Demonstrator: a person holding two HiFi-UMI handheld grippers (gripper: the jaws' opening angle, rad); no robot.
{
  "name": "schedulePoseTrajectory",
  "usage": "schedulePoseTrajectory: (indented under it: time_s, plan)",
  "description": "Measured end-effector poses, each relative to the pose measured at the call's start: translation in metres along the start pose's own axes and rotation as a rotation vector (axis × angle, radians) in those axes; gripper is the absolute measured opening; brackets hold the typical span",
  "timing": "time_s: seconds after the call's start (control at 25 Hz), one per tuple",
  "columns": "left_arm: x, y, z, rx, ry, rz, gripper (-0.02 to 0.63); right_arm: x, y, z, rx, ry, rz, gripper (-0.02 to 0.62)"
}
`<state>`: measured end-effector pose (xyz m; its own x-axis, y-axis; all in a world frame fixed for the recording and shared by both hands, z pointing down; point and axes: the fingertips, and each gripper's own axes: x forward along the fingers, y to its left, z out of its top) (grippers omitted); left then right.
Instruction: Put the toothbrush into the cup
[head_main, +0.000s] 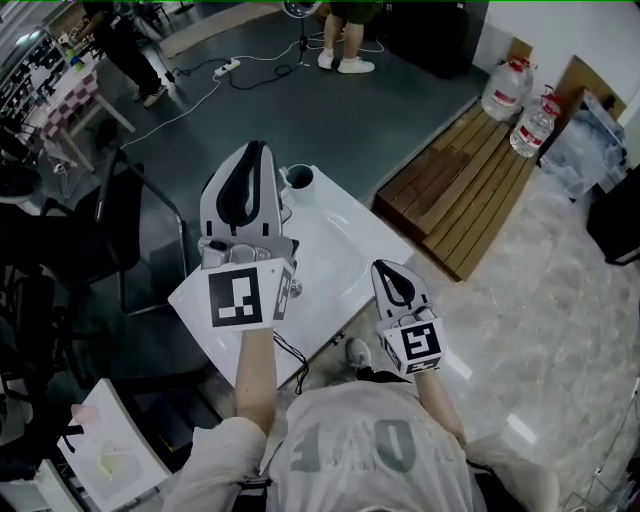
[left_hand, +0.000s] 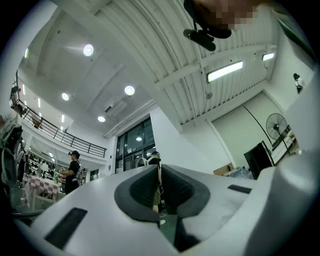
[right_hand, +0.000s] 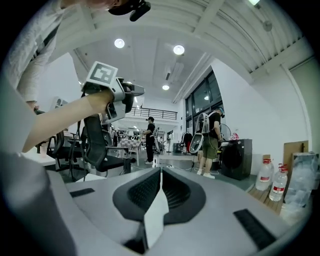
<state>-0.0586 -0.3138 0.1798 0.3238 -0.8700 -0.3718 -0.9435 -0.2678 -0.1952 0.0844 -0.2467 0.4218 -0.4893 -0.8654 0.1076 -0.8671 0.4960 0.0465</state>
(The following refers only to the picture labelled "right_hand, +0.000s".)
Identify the white desk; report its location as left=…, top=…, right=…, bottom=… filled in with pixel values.
left=21, top=146, right=56, bottom=168

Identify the plastic wrapped box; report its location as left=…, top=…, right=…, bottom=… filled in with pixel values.
left=284, top=151, right=320, bottom=209

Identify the dark grey washing machine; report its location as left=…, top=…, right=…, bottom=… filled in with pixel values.
left=220, top=138, right=253, bottom=181

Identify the large dark window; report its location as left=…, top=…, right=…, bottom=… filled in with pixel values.
left=185, top=69, right=224, bottom=132

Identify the black mesh office chair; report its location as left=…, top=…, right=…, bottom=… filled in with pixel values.
left=83, top=114, right=132, bottom=179

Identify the person's white shirt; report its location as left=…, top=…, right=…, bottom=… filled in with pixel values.
left=0, top=0, right=77, bottom=256

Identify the white oval device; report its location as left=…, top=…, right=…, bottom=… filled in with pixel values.
left=188, top=132, right=204, bottom=154

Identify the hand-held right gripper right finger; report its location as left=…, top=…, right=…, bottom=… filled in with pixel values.
left=162, top=167, right=207, bottom=225

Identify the checkered cloth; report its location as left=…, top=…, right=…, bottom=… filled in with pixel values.
left=119, top=138, right=142, bottom=151

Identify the brown wooden board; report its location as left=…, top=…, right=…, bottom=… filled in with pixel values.
left=283, top=140, right=310, bottom=176

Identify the black balcony railing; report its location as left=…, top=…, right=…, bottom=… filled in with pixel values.
left=124, top=106, right=179, bottom=121

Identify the wooden pallet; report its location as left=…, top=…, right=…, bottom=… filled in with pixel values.
left=246, top=186, right=285, bottom=215

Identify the standing fan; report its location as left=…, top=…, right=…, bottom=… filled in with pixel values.
left=219, top=123, right=232, bottom=141

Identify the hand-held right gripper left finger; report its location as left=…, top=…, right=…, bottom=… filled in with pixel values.
left=112, top=167, right=162, bottom=222

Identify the large clear water bottle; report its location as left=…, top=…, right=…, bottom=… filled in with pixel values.
left=268, top=163, right=289, bottom=202
left=255, top=157, right=275, bottom=192

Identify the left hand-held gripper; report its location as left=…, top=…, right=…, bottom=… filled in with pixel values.
left=81, top=61, right=146, bottom=125

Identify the ceiling air conditioner unit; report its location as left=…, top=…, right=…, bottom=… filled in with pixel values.
left=164, top=61, right=185, bottom=84

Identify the black head-worn camera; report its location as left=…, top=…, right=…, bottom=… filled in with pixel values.
left=107, top=0, right=152, bottom=22

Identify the person's left forearm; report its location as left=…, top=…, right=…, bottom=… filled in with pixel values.
left=21, top=89, right=115, bottom=154

